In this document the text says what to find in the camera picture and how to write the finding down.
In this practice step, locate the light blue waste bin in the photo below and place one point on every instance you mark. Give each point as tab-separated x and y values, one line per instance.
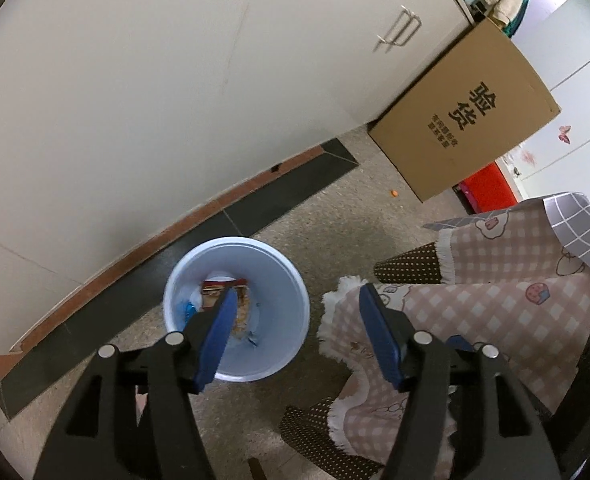
280	310

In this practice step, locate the pink butterfly sticker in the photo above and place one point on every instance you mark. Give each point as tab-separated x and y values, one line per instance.
564	132

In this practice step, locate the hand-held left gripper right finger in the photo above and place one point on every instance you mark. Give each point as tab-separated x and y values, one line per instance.
380	335

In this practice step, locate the pink checked fringed tablecloth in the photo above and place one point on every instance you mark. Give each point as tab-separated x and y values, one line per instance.
475	300

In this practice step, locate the red plastic basin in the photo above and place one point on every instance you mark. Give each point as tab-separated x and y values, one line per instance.
487	187

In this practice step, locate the green hanging jacket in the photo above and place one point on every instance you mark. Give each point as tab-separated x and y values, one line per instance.
519	19

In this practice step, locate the pink flower sticker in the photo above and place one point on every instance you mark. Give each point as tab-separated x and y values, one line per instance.
525	155

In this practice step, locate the large cardboard box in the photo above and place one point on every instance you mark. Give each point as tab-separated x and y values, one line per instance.
465	110

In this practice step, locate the yellow snack packet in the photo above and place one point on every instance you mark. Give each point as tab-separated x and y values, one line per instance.
242	315

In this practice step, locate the low white cabinet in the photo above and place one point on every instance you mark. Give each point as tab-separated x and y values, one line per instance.
175	85

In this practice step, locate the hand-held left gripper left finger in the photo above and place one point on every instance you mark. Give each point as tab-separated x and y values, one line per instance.
220	335

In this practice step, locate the brown dotted table skirt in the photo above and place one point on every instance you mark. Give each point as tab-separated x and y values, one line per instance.
410	265

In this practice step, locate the white wardrobe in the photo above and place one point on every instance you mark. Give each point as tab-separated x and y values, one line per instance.
565	75

